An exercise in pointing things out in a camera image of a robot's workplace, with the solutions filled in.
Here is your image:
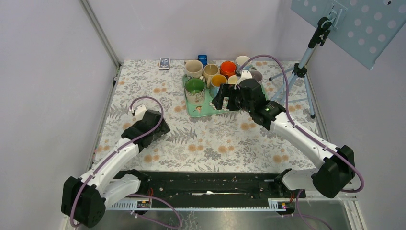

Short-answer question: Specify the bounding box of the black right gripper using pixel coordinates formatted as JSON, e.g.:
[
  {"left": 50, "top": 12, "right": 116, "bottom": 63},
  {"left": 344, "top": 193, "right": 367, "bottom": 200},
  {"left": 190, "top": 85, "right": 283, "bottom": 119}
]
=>
[{"left": 211, "top": 83, "right": 253, "bottom": 114}]

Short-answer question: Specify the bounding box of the blue butterfly mug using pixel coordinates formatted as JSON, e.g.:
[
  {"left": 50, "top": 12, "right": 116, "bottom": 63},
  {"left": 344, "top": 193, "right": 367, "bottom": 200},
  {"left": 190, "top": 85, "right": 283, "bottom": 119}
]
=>
[{"left": 210, "top": 74, "right": 227, "bottom": 98}]

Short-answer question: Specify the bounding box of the cream yellow mug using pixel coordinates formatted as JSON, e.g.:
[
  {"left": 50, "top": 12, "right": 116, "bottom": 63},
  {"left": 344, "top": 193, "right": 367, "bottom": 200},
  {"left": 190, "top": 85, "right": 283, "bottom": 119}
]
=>
[{"left": 227, "top": 75, "right": 240, "bottom": 84}]

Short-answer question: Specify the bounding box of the orange mug with black handle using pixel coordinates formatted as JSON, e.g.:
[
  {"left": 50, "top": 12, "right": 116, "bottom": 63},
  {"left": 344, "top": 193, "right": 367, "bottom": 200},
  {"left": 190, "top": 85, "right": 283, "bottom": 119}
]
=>
[{"left": 220, "top": 61, "right": 237, "bottom": 79}]

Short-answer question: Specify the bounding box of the round beige glazed mug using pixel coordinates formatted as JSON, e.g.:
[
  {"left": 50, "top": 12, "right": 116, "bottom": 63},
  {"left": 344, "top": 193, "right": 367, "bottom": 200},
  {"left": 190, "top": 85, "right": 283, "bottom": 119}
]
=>
[{"left": 203, "top": 64, "right": 220, "bottom": 88}]

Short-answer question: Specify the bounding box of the beige cartoon print mug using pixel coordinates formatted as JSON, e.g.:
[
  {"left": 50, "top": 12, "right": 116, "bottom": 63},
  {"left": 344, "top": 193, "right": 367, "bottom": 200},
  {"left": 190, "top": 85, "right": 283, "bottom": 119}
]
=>
[{"left": 184, "top": 76, "right": 206, "bottom": 105}]

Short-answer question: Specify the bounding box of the light blue faceted mug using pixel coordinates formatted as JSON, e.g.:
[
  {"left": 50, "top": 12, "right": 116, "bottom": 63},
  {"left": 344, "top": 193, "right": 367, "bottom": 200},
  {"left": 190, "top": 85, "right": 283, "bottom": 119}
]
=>
[{"left": 236, "top": 55, "right": 255, "bottom": 70}]

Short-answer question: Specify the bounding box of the lilac mug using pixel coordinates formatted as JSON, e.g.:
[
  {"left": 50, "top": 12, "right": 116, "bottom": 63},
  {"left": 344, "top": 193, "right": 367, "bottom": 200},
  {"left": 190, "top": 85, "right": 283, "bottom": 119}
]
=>
[{"left": 250, "top": 70, "right": 263, "bottom": 83}]

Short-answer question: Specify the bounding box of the beige seahorse print mug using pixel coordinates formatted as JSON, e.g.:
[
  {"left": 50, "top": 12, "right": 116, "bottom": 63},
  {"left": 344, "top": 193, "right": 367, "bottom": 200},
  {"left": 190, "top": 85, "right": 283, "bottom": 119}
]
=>
[{"left": 184, "top": 60, "right": 203, "bottom": 79}]

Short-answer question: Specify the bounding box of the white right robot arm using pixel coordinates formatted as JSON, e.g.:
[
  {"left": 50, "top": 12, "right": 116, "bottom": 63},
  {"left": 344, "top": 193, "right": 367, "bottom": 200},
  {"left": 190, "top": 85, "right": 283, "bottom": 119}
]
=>
[{"left": 212, "top": 79, "right": 355, "bottom": 198}]

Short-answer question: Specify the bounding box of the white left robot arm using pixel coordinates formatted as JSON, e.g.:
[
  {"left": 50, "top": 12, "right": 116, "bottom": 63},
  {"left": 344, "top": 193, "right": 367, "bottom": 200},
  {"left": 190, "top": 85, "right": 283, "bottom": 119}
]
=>
[{"left": 61, "top": 105, "right": 170, "bottom": 228}]

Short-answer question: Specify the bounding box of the green floral bird tray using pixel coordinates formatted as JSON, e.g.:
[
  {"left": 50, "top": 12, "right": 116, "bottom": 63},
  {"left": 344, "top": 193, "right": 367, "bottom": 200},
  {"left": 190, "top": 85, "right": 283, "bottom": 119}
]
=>
[{"left": 182, "top": 73, "right": 267, "bottom": 118}]

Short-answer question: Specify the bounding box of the blue toy car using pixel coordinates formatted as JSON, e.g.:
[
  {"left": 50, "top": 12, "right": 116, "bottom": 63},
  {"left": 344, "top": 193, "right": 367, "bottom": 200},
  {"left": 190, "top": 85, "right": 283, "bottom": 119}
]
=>
[{"left": 197, "top": 54, "right": 208, "bottom": 66}]

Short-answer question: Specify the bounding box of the floral tablecloth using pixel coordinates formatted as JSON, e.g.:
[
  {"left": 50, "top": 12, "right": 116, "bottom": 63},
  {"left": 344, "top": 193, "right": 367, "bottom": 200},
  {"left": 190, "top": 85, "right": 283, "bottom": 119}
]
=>
[{"left": 93, "top": 60, "right": 313, "bottom": 173}]

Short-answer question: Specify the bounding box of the playing card box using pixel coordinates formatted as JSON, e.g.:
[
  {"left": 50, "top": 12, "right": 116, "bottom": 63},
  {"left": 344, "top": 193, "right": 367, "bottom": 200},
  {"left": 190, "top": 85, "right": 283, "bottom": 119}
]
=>
[{"left": 158, "top": 57, "right": 171, "bottom": 70}]

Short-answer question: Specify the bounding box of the light blue tripod stand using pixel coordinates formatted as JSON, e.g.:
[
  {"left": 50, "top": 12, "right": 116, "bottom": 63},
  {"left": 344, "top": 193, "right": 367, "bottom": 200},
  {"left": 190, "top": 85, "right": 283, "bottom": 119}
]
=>
[{"left": 287, "top": 16, "right": 333, "bottom": 119}]

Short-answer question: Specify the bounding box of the blue dotted panel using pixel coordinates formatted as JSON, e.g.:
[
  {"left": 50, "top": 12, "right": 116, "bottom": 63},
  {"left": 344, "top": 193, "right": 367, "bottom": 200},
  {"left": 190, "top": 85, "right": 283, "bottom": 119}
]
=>
[{"left": 291, "top": 0, "right": 406, "bottom": 69}]

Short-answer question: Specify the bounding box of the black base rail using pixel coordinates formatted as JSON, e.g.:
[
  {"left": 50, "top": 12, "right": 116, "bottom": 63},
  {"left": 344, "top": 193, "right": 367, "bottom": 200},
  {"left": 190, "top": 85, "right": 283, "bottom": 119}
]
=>
[{"left": 114, "top": 170, "right": 306, "bottom": 202}]

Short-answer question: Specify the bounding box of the white slotted cable duct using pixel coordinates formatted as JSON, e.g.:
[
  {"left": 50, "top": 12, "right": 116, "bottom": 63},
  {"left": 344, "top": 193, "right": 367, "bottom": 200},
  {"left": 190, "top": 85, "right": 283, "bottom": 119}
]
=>
[{"left": 107, "top": 197, "right": 287, "bottom": 212}]

